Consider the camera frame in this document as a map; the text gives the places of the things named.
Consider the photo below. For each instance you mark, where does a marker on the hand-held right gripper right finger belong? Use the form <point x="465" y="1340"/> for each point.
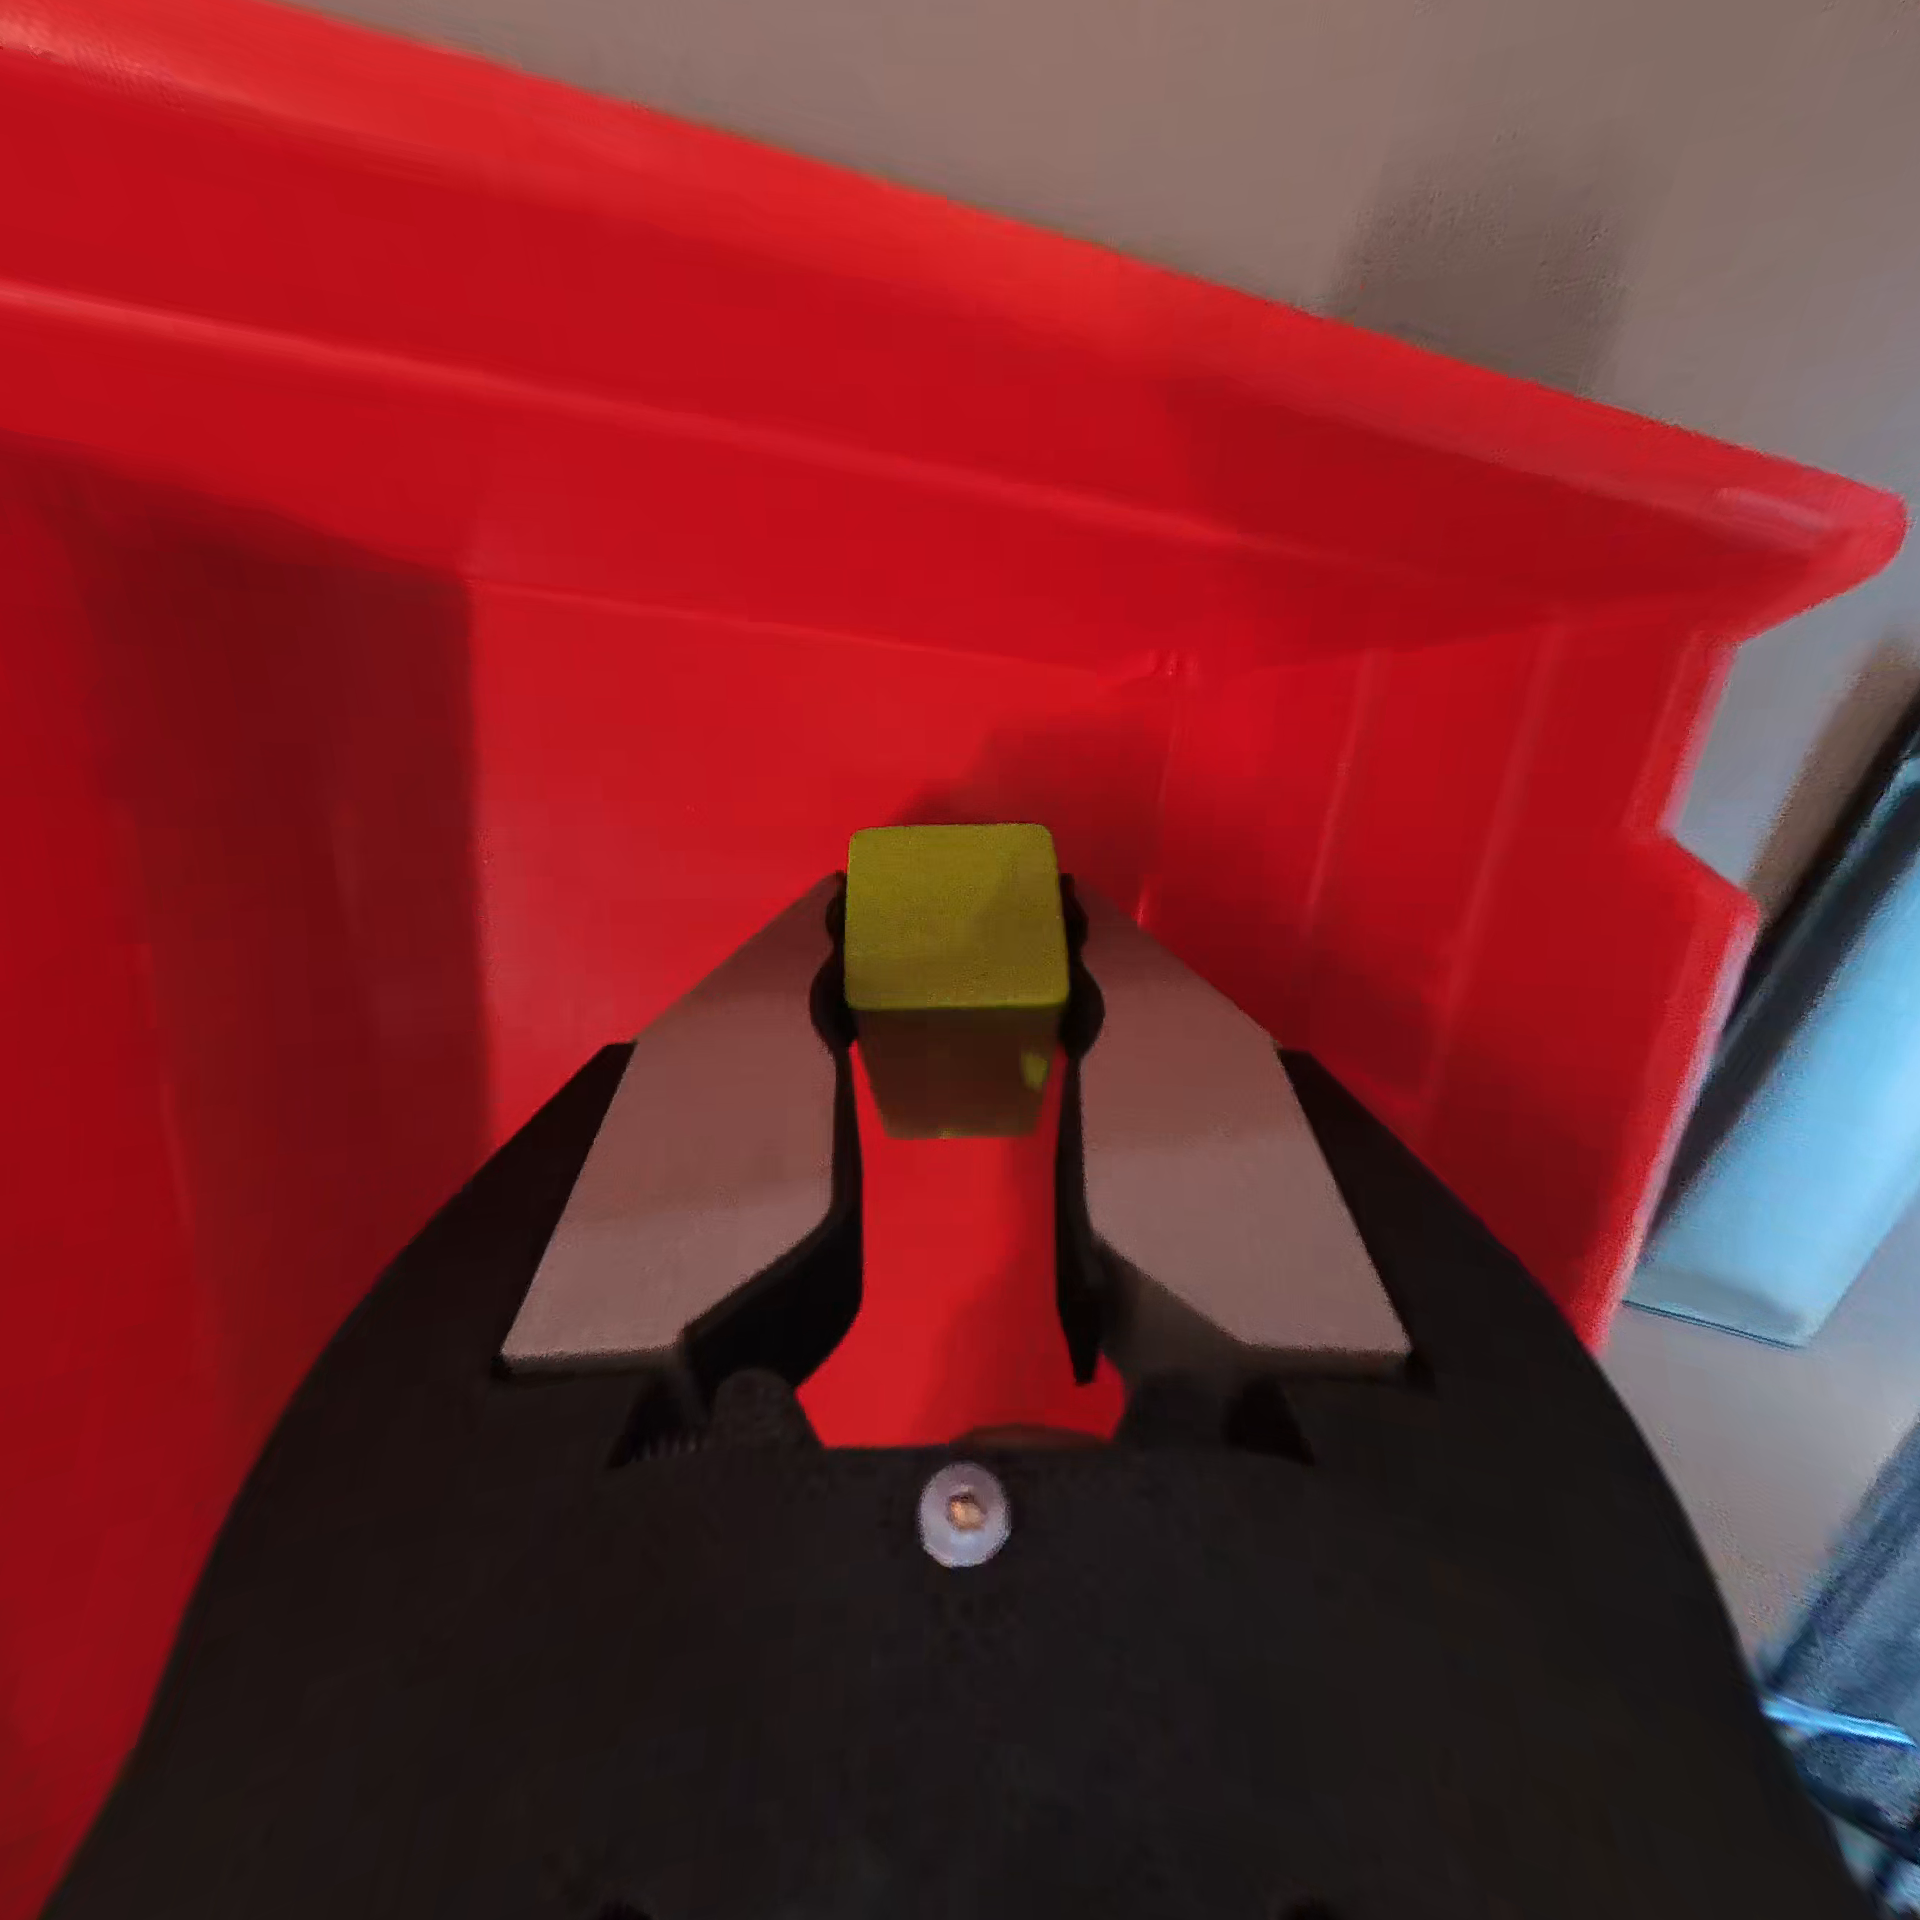
<point x="1223" y="1155"/>

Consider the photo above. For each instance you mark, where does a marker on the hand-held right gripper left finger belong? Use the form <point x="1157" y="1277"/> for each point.
<point x="681" y="1155"/>

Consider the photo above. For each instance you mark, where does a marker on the yellow-green wooden block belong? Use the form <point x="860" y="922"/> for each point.
<point x="945" y="946"/>

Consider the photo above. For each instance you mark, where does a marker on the red plastic bin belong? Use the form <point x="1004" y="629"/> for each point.
<point x="452" y="629"/>

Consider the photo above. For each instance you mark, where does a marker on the dark blurred object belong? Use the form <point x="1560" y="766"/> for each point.
<point x="1853" y="1694"/>

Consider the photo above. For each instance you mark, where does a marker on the pale blue flat panel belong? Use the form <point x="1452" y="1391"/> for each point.
<point x="1785" y="1110"/>

